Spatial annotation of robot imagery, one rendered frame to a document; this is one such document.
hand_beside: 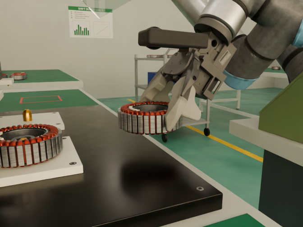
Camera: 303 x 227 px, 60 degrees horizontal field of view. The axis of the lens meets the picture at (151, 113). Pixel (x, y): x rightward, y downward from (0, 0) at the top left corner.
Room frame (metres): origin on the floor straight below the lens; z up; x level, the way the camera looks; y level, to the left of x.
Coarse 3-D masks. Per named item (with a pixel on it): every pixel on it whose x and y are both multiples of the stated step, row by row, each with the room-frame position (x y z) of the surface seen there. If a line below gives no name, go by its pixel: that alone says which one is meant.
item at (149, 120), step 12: (120, 108) 0.45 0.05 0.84; (132, 108) 0.43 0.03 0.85; (144, 108) 0.47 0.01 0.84; (156, 108) 0.47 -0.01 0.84; (120, 120) 0.42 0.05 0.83; (132, 120) 0.40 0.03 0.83; (144, 120) 0.39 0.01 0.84; (156, 120) 0.39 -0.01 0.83; (180, 120) 0.42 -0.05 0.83; (132, 132) 0.40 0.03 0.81; (144, 132) 0.39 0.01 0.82; (156, 132) 0.39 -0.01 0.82; (168, 132) 0.40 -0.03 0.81
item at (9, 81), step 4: (0, 64) 0.61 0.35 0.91; (0, 68) 0.60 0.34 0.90; (0, 72) 0.59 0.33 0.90; (0, 76) 0.58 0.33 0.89; (0, 80) 0.56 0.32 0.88; (4, 80) 0.56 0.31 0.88; (8, 80) 0.56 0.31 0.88; (12, 80) 0.58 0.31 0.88; (0, 84) 0.56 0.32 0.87; (4, 84) 0.56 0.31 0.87; (8, 84) 0.56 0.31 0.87
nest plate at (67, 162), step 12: (72, 144) 0.43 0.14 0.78; (60, 156) 0.38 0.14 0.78; (72, 156) 0.38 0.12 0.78; (0, 168) 0.33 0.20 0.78; (12, 168) 0.33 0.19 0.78; (24, 168) 0.33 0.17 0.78; (36, 168) 0.33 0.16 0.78; (48, 168) 0.33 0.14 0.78; (60, 168) 0.33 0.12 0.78; (72, 168) 0.34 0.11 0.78; (0, 180) 0.30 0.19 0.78; (12, 180) 0.31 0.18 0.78; (24, 180) 0.31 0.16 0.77; (36, 180) 0.32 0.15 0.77
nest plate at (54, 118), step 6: (36, 114) 0.67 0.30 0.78; (42, 114) 0.67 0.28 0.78; (48, 114) 0.67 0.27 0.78; (54, 114) 0.67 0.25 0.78; (0, 120) 0.60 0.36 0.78; (6, 120) 0.60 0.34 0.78; (12, 120) 0.60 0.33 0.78; (18, 120) 0.60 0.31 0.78; (36, 120) 0.60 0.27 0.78; (42, 120) 0.60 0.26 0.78; (48, 120) 0.60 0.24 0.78; (54, 120) 0.60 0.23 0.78; (60, 120) 0.60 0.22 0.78; (0, 126) 0.55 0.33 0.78; (6, 126) 0.55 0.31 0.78; (60, 126) 0.56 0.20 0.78
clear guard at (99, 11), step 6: (84, 0) 0.54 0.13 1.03; (90, 0) 0.51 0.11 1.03; (96, 0) 0.48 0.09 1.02; (102, 0) 0.46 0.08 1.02; (108, 0) 0.44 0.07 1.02; (114, 0) 0.43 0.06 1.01; (120, 0) 0.41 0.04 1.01; (126, 0) 0.39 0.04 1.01; (90, 6) 0.54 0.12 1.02; (96, 6) 0.51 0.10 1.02; (102, 6) 0.49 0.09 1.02; (108, 6) 0.46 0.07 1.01; (114, 6) 0.44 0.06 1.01; (96, 12) 0.54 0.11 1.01; (102, 12) 0.51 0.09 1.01; (108, 12) 0.49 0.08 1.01
